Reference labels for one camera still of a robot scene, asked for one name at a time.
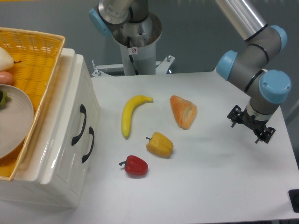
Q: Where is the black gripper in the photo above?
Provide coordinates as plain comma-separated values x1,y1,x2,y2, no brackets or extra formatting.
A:
227,105,276,144

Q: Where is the white drawer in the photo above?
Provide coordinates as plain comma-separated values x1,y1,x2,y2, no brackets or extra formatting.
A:
58,54,101,164
56,126,95,207

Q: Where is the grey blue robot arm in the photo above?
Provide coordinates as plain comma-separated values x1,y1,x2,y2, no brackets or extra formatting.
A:
89,0,292,143

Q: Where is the white drawer cabinet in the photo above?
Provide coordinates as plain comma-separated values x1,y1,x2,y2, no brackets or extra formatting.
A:
0,48,101,209

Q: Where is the orange croissant bread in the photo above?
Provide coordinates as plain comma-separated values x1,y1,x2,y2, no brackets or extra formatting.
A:
170,95,197,130

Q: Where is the black corner object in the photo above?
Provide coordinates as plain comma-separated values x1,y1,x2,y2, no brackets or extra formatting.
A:
288,189,299,213

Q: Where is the yellow bell pepper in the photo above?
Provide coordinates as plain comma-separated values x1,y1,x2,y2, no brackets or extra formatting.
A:
146,132,174,157

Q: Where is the yellow banana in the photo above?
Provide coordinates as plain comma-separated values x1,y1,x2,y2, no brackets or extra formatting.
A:
121,95,153,139

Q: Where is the red bell pepper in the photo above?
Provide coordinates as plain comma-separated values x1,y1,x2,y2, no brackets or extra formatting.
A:
119,155,148,176

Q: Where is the yellow woven basket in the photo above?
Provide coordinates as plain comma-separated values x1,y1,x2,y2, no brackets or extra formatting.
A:
0,28,65,181

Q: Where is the grey round plate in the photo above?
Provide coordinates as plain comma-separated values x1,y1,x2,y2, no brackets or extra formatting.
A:
0,84,34,158

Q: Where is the green leafy toy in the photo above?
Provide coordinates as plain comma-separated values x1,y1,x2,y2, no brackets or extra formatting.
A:
0,90,12,110

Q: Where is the pink peach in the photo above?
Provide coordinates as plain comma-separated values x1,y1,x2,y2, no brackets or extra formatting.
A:
0,71,14,85

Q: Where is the white pear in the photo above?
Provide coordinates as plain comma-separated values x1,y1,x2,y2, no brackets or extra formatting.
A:
0,47,21,71

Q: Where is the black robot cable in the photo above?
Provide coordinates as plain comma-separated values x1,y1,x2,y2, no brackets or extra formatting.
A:
126,36,141,76

